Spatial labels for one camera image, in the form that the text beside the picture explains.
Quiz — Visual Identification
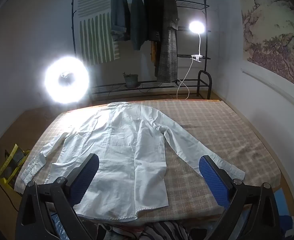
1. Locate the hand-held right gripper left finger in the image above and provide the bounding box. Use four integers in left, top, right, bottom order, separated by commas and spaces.
15, 153, 100, 240

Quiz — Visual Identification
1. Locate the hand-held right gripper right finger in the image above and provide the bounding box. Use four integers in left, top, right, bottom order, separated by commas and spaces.
198, 155, 280, 240

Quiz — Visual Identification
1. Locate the white shirt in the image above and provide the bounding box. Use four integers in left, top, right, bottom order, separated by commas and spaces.
20, 102, 245, 222

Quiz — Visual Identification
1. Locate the black metal clothes rack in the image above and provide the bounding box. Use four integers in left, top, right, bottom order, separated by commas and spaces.
71, 0, 214, 100

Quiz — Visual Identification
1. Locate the yellow bag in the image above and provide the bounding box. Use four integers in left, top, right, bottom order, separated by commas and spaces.
0, 144, 31, 188

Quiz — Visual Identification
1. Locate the beige plaid blanket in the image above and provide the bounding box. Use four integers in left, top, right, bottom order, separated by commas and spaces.
14, 99, 281, 227

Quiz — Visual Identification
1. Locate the zebra striped cloth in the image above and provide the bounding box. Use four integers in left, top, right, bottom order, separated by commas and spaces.
137, 221, 190, 240

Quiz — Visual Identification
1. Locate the blue bed sheet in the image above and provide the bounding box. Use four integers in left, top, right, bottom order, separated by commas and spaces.
274, 190, 294, 240

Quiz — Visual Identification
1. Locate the small potted plant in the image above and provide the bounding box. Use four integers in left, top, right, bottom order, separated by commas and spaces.
122, 72, 139, 89

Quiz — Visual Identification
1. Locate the orange scarf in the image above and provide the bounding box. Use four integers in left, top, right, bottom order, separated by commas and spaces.
151, 41, 161, 63

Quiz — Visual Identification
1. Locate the dark green jacket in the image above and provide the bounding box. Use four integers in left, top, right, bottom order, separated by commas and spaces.
130, 0, 147, 51

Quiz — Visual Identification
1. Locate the blue denim jacket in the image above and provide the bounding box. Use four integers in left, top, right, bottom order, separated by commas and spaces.
110, 0, 131, 42

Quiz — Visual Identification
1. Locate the black coat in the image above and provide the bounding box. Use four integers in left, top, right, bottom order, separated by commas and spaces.
143, 0, 162, 42

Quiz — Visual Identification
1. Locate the ring light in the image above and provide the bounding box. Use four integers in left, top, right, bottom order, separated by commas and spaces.
44, 55, 90, 103

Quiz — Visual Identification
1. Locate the white lamp cable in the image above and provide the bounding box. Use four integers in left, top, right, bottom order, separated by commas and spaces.
176, 56, 195, 100

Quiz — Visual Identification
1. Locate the green striped wall hanging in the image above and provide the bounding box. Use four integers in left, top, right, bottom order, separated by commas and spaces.
76, 0, 120, 65

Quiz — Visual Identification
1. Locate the landscape wall painting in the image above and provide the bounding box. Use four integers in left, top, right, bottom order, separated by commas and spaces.
241, 0, 294, 93

